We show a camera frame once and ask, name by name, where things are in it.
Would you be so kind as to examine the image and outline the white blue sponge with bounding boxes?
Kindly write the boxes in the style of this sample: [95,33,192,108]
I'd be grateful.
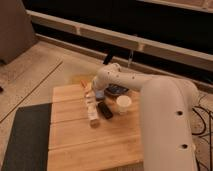
[95,91,105,100]

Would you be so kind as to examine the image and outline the dark ceramic bowl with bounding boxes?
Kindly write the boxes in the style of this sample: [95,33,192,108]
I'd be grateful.
[105,84,129,97]

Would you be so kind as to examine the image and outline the black rectangular device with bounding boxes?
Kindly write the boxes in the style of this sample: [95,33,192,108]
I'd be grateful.
[98,102,113,119]

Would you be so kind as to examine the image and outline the orange handled tool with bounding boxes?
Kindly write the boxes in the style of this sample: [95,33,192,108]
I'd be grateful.
[80,80,90,94]

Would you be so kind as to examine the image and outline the black cables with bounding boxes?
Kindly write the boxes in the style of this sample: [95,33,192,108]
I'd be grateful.
[191,96,213,171]

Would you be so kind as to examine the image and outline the dark grey mat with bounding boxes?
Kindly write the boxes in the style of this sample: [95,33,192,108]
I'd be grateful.
[1,103,52,171]

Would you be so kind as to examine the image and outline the white paper cup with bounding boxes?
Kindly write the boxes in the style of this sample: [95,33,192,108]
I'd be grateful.
[116,95,132,115]

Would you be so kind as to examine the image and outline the black floor object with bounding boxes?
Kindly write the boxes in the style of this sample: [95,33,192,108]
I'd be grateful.
[103,51,115,65]

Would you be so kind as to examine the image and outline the grey cabinet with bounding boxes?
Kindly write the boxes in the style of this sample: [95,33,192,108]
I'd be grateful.
[0,0,37,64]

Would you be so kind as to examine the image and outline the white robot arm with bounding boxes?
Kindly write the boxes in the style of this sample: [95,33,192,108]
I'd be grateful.
[92,63,199,171]

